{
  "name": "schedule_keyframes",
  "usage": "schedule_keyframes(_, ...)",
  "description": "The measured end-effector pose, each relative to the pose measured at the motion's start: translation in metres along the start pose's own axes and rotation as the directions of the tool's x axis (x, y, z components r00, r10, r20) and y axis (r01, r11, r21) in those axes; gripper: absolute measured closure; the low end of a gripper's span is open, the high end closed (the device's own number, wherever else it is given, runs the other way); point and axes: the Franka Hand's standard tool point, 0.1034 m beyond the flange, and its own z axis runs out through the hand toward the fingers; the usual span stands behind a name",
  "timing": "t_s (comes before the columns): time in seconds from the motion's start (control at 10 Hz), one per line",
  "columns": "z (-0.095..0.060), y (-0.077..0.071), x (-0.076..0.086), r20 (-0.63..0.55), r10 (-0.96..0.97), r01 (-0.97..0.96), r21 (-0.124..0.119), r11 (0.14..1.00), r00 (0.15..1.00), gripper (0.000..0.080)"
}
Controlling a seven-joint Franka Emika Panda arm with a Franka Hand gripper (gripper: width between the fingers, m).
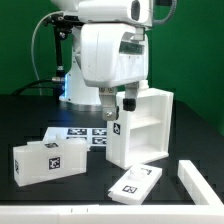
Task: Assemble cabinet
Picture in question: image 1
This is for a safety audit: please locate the white cabinet body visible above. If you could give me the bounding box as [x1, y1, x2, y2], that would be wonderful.
[106, 80, 173, 169]

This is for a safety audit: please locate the white cabinet door block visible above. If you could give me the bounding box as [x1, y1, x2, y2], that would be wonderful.
[13, 138, 89, 187]

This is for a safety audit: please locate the white L-shaped workspace border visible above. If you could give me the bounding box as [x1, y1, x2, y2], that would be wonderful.
[0, 160, 224, 224]

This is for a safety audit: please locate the black cable on table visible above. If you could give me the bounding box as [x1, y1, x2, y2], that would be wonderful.
[11, 78, 64, 97]

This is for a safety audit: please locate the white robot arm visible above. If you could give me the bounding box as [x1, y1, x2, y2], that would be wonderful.
[51, 0, 178, 121]

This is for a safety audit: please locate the grey camera cable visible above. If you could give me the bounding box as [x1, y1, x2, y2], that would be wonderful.
[30, 10, 64, 97]

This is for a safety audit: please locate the white cabinet door panel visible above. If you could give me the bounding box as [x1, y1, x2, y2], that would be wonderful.
[108, 164, 162, 205]

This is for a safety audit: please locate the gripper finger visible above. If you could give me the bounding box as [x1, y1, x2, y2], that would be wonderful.
[123, 82, 139, 112]
[99, 87, 119, 121]

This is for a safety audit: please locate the black camera on stand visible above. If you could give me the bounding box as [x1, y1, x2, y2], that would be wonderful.
[44, 12, 84, 98]

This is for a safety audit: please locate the white marker sheet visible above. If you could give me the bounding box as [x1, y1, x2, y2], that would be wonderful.
[43, 127, 107, 147]

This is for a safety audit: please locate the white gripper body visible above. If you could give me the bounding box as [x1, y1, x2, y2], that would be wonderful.
[80, 23, 148, 87]

